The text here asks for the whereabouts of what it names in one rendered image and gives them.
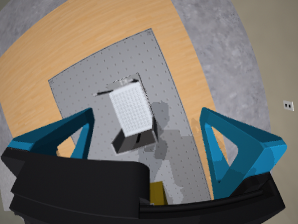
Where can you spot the yellow open-top bin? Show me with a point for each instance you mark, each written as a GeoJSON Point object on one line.
{"type": "Point", "coordinates": [157, 193]}

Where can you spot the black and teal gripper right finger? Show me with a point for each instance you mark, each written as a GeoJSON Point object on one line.
{"type": "Point", "coordinates": [258, 151]}

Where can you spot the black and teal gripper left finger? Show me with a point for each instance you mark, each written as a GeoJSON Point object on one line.
{"type": "Point", "coordinates": [46, 139]}

